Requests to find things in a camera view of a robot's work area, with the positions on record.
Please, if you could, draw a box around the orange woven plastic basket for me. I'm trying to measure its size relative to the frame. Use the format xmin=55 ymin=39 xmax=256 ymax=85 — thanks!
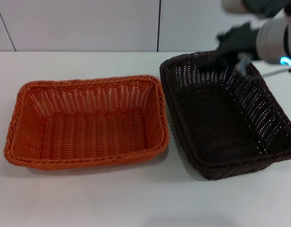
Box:
xmin=3 ymin=74 xmax=170 ymax=171

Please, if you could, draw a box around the dark brown woven basket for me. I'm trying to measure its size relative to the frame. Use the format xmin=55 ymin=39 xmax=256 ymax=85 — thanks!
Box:
xmin=159 ymin=51 xmax=291 ymax=182

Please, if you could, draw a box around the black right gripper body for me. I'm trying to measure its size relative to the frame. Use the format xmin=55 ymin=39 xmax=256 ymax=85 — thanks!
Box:
xmin=215 ymin=22 xmax=261 ymax=69

